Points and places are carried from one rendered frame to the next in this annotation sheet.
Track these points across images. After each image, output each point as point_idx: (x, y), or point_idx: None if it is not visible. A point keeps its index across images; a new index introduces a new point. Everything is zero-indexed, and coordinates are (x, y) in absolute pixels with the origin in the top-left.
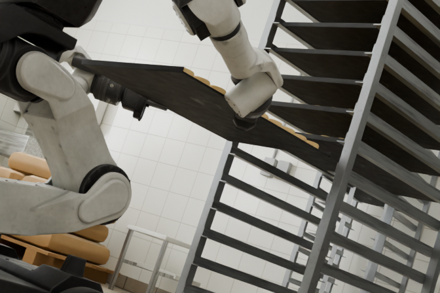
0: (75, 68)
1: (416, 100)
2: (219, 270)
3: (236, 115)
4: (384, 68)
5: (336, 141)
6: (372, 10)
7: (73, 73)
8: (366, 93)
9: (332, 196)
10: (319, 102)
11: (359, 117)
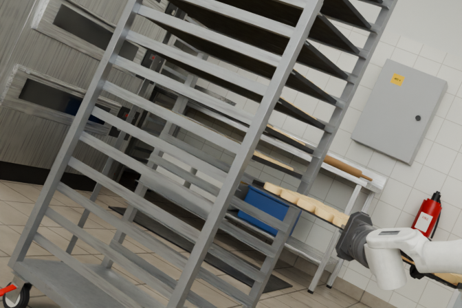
0: (399, 254)
1: (243, 66)
2: (152, 284)
3: (430, 277)
4: (313, 96)
5: (296, 176)
6: (327, 37)
7: (403, 266)
8: (330, 144)
9: (291, 227)
10: (230, 83)
11: (321, 163)
